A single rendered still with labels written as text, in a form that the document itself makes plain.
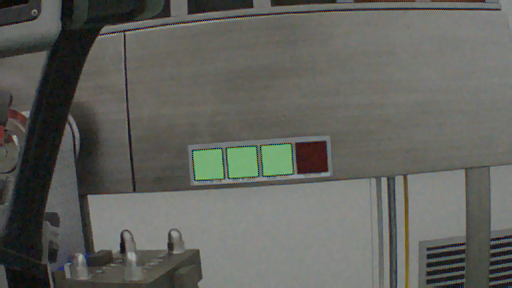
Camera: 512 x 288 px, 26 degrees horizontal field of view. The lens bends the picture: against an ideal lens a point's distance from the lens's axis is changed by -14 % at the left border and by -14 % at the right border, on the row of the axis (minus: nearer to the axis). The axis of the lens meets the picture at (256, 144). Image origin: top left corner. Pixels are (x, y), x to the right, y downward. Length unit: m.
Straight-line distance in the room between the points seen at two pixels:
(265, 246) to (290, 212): 0.16
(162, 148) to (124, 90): 0.13
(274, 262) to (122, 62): 2.44
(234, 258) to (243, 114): 2.45
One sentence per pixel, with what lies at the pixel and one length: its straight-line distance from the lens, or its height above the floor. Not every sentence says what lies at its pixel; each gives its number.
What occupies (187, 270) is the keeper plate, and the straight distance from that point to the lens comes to 2.07.
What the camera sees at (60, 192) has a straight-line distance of 2.08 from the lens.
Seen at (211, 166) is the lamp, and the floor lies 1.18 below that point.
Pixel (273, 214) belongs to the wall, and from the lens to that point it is 4.57.
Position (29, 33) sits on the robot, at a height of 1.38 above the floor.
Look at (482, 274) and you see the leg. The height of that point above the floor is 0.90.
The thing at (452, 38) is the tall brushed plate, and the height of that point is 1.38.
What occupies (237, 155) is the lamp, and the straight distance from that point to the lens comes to 2.19.
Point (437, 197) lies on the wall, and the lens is 4.51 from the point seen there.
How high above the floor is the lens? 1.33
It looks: 3 degrees down
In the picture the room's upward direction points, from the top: 5 degrees counter-clockwise
